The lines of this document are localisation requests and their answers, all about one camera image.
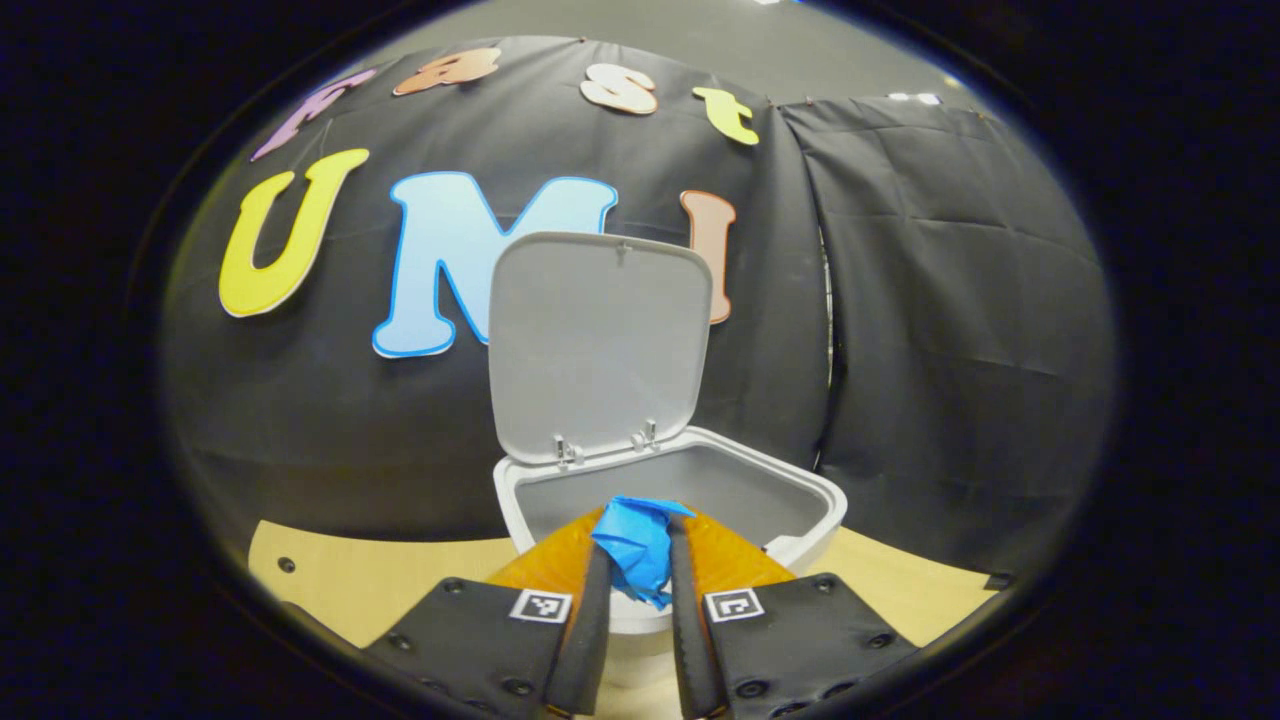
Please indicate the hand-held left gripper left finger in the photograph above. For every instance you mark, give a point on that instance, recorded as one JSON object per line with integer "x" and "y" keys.
{"x": 585, "y": 640}

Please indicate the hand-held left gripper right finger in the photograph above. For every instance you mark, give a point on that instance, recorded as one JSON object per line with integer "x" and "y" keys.
{"x": 690, "y": 650}

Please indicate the blue paper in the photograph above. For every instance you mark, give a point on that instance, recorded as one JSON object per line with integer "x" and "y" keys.
{"x": 635, "y": 545}

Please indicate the white desktop garbage bin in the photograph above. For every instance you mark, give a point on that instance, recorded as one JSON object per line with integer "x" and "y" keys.
{"x": 600, "y": 340}

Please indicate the wooden desktop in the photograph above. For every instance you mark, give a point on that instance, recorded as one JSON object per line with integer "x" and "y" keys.
{"x": 380, "y": 580}

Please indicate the black backdrop cloth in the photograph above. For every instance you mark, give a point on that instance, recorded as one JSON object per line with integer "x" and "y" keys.
{"x": 900, "y": 300}

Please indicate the small ceiling light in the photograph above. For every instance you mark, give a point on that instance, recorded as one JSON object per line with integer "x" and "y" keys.
{"x": 915, "y": 98}

